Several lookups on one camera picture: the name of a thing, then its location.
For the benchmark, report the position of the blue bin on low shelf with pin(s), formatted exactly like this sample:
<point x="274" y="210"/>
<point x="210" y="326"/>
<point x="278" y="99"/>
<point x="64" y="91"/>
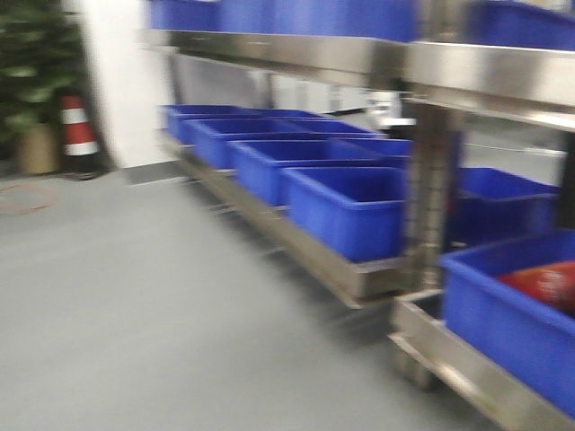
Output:
<point x="357" y="212"/>

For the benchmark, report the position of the red white traffic cone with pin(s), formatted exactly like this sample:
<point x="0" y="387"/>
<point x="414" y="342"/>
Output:
<point x="80" y="147"/>

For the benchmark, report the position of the red bag in lower bin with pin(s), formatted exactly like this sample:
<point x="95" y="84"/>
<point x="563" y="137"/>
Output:
<point x="552" y="284"/>

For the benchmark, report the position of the blue bin with red bag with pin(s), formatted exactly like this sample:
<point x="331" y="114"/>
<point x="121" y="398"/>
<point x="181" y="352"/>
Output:
<point x="529" y="339"/>

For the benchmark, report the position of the green plant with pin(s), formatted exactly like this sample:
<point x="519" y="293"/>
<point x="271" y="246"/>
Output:
<point x="41" y="54"/>

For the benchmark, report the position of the steel rack upright post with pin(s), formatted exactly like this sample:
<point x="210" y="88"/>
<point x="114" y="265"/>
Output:
<point x="435" y="157"/>

